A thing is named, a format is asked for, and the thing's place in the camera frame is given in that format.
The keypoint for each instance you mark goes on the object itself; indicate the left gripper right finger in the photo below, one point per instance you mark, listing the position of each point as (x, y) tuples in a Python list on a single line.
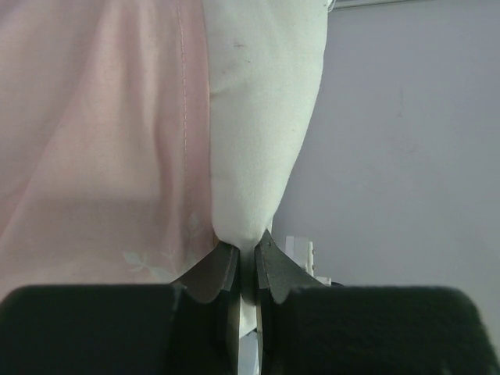
[(276, 274)]

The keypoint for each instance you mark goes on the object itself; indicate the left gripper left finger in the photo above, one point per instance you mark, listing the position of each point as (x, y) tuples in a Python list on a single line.
[(213, 274)]

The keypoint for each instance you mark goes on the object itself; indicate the pink Journey pillow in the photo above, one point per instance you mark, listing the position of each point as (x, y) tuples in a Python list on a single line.
[(104, 142)]

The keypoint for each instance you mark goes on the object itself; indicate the white pillow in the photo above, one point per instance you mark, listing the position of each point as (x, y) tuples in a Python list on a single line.
[(265, 69)]

